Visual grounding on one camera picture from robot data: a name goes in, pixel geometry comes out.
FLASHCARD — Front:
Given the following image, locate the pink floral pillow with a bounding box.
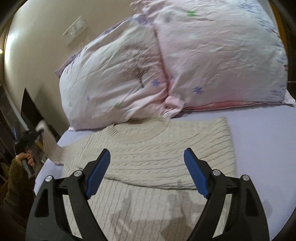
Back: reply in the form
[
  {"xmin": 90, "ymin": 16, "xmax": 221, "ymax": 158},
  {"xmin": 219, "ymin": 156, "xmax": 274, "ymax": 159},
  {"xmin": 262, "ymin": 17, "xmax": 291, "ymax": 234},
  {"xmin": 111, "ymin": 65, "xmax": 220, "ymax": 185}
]
[{"xmin": 132, "ymin": 1, "xmax": 295, "ymax": 111}]

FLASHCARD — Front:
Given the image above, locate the wooden headboard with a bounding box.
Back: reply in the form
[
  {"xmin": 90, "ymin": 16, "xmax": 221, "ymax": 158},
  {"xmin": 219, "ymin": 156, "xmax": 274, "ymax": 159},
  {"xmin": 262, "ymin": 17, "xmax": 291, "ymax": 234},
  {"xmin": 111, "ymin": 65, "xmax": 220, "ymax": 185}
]
[{"xmin": 269, "ymin": 0, "xmax": 296, "ymax": 97}]

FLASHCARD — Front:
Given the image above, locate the pink tree print pillow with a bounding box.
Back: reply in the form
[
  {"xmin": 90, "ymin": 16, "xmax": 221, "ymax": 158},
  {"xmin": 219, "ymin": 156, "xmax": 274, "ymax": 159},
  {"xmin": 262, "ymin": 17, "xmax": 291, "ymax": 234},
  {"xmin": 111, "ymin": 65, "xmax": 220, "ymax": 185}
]
[{"xmin": 56, "ymin": 14, "xmax": 184, "ymax": 131}]

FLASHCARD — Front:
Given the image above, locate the person's left hand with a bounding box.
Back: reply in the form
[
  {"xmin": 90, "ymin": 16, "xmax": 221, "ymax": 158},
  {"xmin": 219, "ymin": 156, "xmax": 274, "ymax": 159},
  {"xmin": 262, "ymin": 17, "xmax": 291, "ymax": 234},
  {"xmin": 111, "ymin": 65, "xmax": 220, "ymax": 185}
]
[{"xmin": 15, "ymin": 150, "xmax": 35, "ymax": 167}]

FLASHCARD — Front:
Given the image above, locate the dark bedside furniture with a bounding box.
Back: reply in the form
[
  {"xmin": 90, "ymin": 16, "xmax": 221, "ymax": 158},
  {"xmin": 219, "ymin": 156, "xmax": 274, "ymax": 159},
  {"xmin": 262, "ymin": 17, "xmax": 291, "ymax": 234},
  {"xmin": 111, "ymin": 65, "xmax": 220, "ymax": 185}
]
[{"xmin": 0, "ymin": 83, "xmax": 61, "ymax": 163}]

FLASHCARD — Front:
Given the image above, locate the beige cable knit sweater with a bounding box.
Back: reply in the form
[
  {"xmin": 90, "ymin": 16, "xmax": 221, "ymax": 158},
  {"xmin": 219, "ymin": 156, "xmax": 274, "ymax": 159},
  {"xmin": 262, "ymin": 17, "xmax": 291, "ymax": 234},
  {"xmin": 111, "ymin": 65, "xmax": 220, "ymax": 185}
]
[{"xmin": 34, "ymin": 116, "xmax": 238, "ymax": 241}]

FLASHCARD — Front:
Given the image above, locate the lavender bed sheet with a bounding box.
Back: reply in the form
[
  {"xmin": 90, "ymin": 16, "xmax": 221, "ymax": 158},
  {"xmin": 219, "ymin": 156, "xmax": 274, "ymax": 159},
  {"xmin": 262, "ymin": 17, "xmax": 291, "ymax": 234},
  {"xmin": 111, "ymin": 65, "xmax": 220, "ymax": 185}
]
[{"xmin": 34, "ymin": 105, "xmax": 295, "ymax": 238}]

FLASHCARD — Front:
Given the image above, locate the white wall switch plate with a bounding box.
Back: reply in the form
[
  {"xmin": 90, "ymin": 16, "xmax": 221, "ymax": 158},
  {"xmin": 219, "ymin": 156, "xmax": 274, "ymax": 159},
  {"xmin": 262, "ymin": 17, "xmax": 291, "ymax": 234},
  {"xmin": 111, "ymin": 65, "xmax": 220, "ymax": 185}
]
[{"xmin": 62, "ymin": 16, "xmax": 88, "ymax": 46}]

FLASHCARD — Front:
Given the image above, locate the brown sleeved left forearm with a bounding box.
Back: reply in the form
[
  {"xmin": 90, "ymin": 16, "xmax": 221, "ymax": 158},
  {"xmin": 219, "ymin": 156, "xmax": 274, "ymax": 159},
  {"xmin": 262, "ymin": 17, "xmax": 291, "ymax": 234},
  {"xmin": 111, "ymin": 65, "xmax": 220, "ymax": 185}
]
[{"xmin": 1, "ymin": 159, "xmax": 35, "ymax": 240}]

